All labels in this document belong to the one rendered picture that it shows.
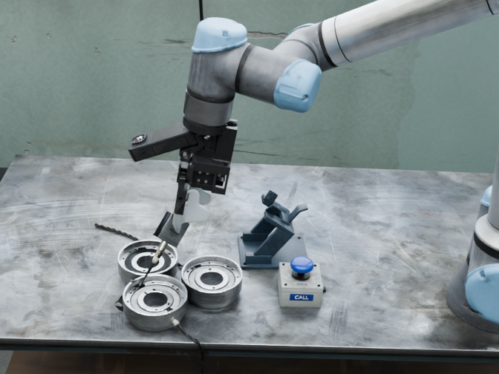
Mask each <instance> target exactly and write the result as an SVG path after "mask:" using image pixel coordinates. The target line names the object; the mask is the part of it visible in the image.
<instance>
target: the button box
mask: <svg viewBox="0 0 499 374"><path fill-rule="evenodd" d="M322 293H326V286H323V285H322V277H321V272H320V268H319V264H318V263H314V267H313V270H312V271H311V272H308V273H304V275H299V274H298V272H295V271H293V270H292V269H291V267H290V263H281V262H280V263H279V268H278V297H279V306H280V308H296V309H321V303H322Z"/></svg>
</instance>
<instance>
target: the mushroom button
mask: <svg viewBox="0 0 499 374"><path fill-rule="evenodd" d="M290 267H291V269H292V270H293V271H295V272H298V274H299V275H304V273H308V272H311V271H312V270H313V267H314V264H313V261H312V260H311V259H310V258H308V257H305V256H298V257H295V258H293V259H292V260H291V262H290Z"/></svg>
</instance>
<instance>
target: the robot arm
mask: <svg viewBox="0 0 499 374"><path fill-rule="evenodd" d="M497 13H499V0H379V1H375V2H373V3H370V4H367V5H365V6H362V7H359V8H356V9H355V10H351V11H349V12H346V13H343V14H341V15H338V16H335V17H333V18H331V19H327V20H325V21H323V22H319V23H317V24H311V23H310V24H303V25H302V26H299V27H297V28H295V29H294V30H292V31H291V32H290V33H289V34H288V35H287V37H286V38H285V39H284V40H283V41H282V42H281V43H280V44H279V45H278V46H277V47H276V48H275V49H274V50H268V49H265V48H262V47H259V46H255V45H253V44H250V43H247V29H246V28H245V27H244V26H243V25H242V24H238V23H237V22H235V21H233V20H230V19H224V18H208V19H204V20H203V21H201V22H200V23H199V24H198V27H197V31H196V35H195V41H194V45H193V46H192V58H191V63H190V69H189V78H188V82H187V88H186V95H185V100H184V105H183V121H182V122H179V123H177V124H174V125H170V126H167V127H165V128H160V129H157V130H155V131H150V132H148V133H145V134H141V135H138V136H135V137H132V139H131V142H130V145H129V147H128V152H129V154H130V155H131V158H132V159H133V161H135V162H138V161H141V160H145V159H148V158H150V157H155V156H157V155H161V154H165V153H167V152H170V151H174V150H178V149H180V152H179V155H180V163H179V169H178V173H177V182H176V183H178V187H177V196H176V201H175V210H174V217H173V221H172V224H173V226H174V228H175V231H176V232H177V233H180V229H181V224H183V223H190V222H200V221H206V220H208V219H209V216H210V212H209V210H208V209H206V208H204V207H203V206H202V205H201V204H206V203H208V202H209V201H210V200H211V195H210V194H209V193H207V192H206V191H211V193H214V194H223V195H225V194H226V187H227V183H228V179H229V172H230V168H231V160H232V153H233V149H234V145H235V138H236V134H237V130H238V127H237V125H238V121H237V120H236V119H230V118H231V114H232V107H233V102H234V98H235V93H238V94H241V95H244V96H248V97H250V98H253V99H257V100H259V101H262V102H265V103H268V104H271V105H274V106H277V107H278V108H280V109H282V110H290V111H295V112H298V113H301V114H302V113H305V112H307V111H309V109H310V108H311V106H312V104H313V101H314V100H315V98H316V95H317V93H318V90H319V86H320V82H321V78H322V72H324V71H326V70H330V69H333V68H336V67H338V66H342V65H346V64H348V63H351V62H355V61H357V60H360V59H364V58H366V57H369V56H373V55H375V54H378V53H381V52H383V51H386V50H390V49H392V48H395V47H399V46H401V45H405V44H408V43H410V42H414V41H416V40H419V39H423V38H425V37H428V36H432V35H434V34H437V33H441V32H443V31H446V30H450V29H452V28H455V27H459V26H461V25H464V24H468V23H470V22H474V21H477V20H479V19H483V18H486V17H488V16H492V15H495V14H497ZM225 175H226V182H225V186H224V188H220V187H217V186H223V184H224V181H225ZM188 185H189V187H188ZM204 190H205V191H204ZM187 199H188V202H187V204H186V200H187ZM480 203H481V204H480V210H479V213H478V216H477V221H476V224H475V227H474V232H473V235H472V240H471V243H470V247H469V252H468V254H467V258H466V260H465V262H464V263H463V264H462V266H461V267H460V268H459V269H458V270H457V272H456V274H455V275H454V276H453V278H452V279H451V280H450V282H449V287H448V290H447V293H446V300H447V303H448V305H449V307H450V308H451V310H452V311H453V313H454V314H455V315H456V316H457V317H459V318H460V319H461V320H463V321H465V322H466V323H467V324H469V325H471V326H473V327H476V328H478V329H481V330H483V331H486V332H492V333H496V334H499V146H498V155H497V160H496V165H495V174H494V179H493V184H492V186H490V187H488V188H487V190H485V192H484V195H483V199H481V200H480Z"/></svg>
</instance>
